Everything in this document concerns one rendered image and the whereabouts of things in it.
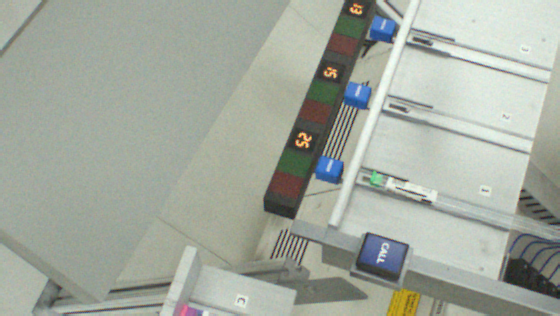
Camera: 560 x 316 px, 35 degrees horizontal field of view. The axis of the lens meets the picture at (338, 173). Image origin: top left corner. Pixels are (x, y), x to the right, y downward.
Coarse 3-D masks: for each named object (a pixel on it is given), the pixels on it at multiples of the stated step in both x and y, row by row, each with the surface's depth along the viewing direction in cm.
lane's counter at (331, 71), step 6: (324, 60) 117; (324, 66) 116; (330, 66) 116; (336, 66) 116; (342, 66) 117; (318, 72) 116; (324, 72) 116; (330, 72) 116; (336, 72) 116; (342, 72) 116; (324, 78) 116; (330, 78) 116; (336, 78) 116
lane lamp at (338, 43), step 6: (336, 36) 119; (342, 36) 119; (330, 42) 118; (336, 42) 118; (342, 42) 118; (348, 42) 118; (354, 42) 118; (330, 48) 118; (336, 48) 118; (342, 48) 118; (348, 48) 118; (354, 48) 118; (348, 54) 117
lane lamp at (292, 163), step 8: (288, 152) 110; (280, 160) 110; (288, 160) 110; (296, 160) 110; (304, 160) 110; (280, 168) 109; (288, 168) 109; (296, 168) 109; (304, 168) 109; (304, 176) 109
